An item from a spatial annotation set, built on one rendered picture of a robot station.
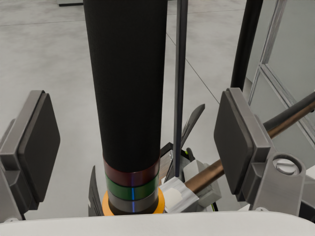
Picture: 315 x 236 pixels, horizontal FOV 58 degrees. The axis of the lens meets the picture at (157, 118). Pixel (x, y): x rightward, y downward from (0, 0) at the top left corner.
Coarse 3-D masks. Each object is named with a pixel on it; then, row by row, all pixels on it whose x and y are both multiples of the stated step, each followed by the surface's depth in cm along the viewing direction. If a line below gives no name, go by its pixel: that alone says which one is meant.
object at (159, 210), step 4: (160, 192) 20; (104, 196) 20; (160, 196) 20; (104, 200) 20; (160, 200) 20; (164, 200) 20; (104, 204) 19; (160, 204) 19; (164, 204) 20; (104, 208) 19; (108, 208) 19; (156, 208) 19; (160, 208) 19; (104, 212) 19; (108, 212) 19; (156, 212) 19; (160, 212) 19
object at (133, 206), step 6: (108, 192) 18; (156, 192) 18; (114, 198) 17; (144, 198) 17; (150, 198) 17; (156, 198) 18; (114, 204) 18; (120, 204) 17; (126, 204) 17; (132, 204) 17; (138, 204) 17; (144, 204) 17; (150, 204) 18; (126, 210) 17; (132, 210) 17; (138, 210) 18
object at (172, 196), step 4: (172, 188) 24; (164, 192) 24; (168, 192) 23; (172, 192) 23; (176, 192) 23; (164, 196) 23; (168, 196) 23; (172, 196) 23; (176, 196) 23; (180, 196) 23; (168, 200) 23; (172, 200) 23; (176, 200) 23; (168, 204) 22; (172, 204) 23; (168, 208) 22
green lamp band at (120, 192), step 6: (108, 180) 17; (156, 180) 17; (108, 186) 17; (114, 186) 16; (120, 186) 16; (144, 186) 16; (150, 186) 17; (156, 186) 17; (114, 192) 17; (120, 192) 16; (126, 192) 16; (132, 192) 16; (138, 192) 16; (144, 192) 17; (150, 192) 17; (126, 198) 17; (132, 198) 17; (138, 198) 17
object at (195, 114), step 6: (198, 108) 56; (204, 108) 52; (192, 114) 60; (198, 114) 53; (192, 120) 55; (186, 126) 62; (192, 126) 52; (186, 132) 55; (186, 138) 52; (168, 174) 52; (168, 180) 55
